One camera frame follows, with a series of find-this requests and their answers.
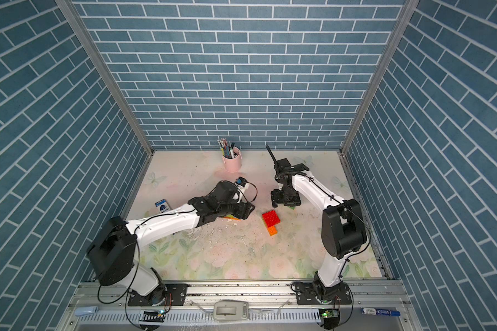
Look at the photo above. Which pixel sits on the pens in cup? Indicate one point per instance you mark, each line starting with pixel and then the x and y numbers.
pixel 226 148

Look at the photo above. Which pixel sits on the red lego brick top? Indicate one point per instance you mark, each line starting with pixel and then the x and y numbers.
pixel 271 219

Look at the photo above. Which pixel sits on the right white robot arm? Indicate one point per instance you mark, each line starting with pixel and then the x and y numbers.
pixel 343 232

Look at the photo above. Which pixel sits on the blue white marker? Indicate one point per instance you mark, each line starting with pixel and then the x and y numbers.
pixel 380 312

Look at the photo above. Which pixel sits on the white blue small box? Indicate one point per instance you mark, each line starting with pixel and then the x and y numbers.
pixel 162 206

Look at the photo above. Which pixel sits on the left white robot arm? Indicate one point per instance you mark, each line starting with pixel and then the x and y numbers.
pixel 116 251

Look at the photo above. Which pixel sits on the red lego brick bottom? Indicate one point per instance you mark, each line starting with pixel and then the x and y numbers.
pixel 272 211

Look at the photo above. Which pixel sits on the light blue marker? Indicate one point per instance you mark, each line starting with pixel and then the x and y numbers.
pixel 86 311

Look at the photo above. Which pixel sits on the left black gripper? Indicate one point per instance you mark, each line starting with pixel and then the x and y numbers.
pixel 245 210

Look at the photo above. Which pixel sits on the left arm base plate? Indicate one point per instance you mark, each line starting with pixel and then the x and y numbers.
pixel 164 295

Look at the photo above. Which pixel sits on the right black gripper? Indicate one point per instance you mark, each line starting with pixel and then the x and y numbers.
pixel 275 200

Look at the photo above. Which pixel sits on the pink pen cup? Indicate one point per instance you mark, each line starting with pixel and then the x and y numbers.
pixel 234 164

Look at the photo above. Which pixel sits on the red lego brick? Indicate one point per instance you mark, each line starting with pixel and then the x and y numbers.
pixel 272 211
pixel 271 219

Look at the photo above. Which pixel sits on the white handheld device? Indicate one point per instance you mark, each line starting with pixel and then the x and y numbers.
pixel 227 311

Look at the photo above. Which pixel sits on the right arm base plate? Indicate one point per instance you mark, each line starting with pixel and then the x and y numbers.
pixel 308 293

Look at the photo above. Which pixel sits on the orange lego brick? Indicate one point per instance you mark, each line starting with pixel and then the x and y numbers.
pixel 272 230

